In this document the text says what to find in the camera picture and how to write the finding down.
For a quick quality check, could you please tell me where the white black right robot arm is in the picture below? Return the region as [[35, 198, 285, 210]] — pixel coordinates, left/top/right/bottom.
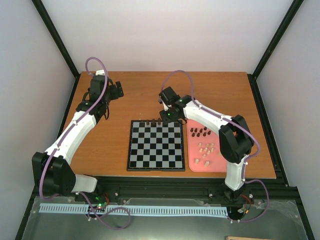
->
[[159, 87, 256, 200]]

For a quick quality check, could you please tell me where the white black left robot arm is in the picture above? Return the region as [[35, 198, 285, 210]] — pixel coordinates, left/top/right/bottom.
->
[[31, 70, 124, 202]]

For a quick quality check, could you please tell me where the small circuit board with led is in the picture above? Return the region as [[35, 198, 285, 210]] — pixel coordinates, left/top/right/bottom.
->
[[96, 201, 108, 210]]

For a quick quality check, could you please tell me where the black grey chessboard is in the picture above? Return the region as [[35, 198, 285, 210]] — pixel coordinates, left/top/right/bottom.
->
[[126, 120, 186, 172]]

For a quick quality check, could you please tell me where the pink plastic tray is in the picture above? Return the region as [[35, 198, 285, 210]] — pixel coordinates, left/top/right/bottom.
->
[[186, 119, 227, 173]]

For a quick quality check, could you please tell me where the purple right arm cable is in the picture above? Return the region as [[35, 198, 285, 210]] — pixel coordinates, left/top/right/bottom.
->
[[159, 69, 270, 224]]

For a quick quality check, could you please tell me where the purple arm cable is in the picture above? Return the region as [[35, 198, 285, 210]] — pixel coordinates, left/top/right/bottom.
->
[[38, 56, 132, 229], [159, 69, 270, 224]]

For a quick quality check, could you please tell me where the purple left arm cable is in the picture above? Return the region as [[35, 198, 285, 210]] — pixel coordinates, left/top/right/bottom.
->
[[38, 56, 132, 229]]

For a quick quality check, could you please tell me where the light blue slotted cable duct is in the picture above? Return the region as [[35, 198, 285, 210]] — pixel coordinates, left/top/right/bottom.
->
[[38, 203, 228, 218]]

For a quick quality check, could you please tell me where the black aluminium frame rail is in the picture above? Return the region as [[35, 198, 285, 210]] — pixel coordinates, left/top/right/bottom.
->
[[87, 176, 302, 206]]

